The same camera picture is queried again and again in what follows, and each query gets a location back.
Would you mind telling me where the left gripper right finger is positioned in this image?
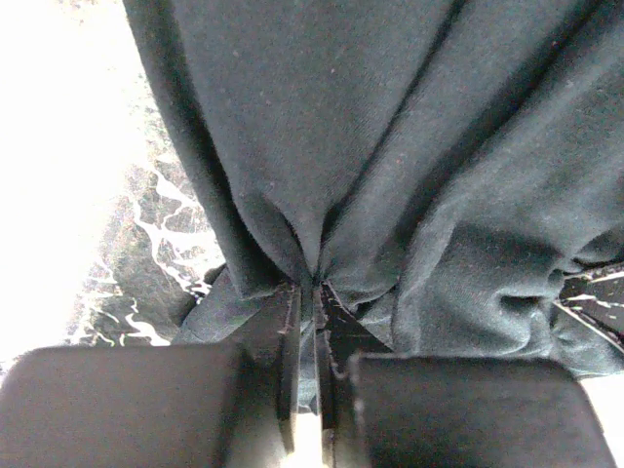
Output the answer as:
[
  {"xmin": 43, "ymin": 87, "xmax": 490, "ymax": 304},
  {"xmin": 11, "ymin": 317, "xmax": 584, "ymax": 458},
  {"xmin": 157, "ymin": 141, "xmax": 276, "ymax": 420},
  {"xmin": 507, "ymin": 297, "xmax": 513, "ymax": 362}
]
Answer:
[{"xmin": 314, "ymin": 284, "xmax": 615, "ymax": 467}]

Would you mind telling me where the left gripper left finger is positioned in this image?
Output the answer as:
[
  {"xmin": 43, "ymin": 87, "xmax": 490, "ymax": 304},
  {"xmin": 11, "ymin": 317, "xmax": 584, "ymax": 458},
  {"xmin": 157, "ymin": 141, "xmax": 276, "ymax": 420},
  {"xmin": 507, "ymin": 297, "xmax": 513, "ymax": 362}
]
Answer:
[{"xmin": 1, "ymin": 287, "xmax": 301, "ymax": 467}]

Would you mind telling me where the black t shirt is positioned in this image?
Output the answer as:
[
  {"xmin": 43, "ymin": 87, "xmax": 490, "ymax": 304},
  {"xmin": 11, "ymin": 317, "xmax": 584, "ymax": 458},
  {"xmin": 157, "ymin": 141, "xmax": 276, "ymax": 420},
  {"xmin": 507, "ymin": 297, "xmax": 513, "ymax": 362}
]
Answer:
[{"xmin": 121, "ymin": 0, "xmax": 624, "ymax": 410}]

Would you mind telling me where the black marble pattern mat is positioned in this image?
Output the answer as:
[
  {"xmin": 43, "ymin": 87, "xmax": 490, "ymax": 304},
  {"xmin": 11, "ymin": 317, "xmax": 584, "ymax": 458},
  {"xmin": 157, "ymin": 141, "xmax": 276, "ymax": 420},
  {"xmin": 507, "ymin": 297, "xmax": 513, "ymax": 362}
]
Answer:
[{"xmin": 62, "ymin": 155, "xmax": 230, "ymax": 348}]

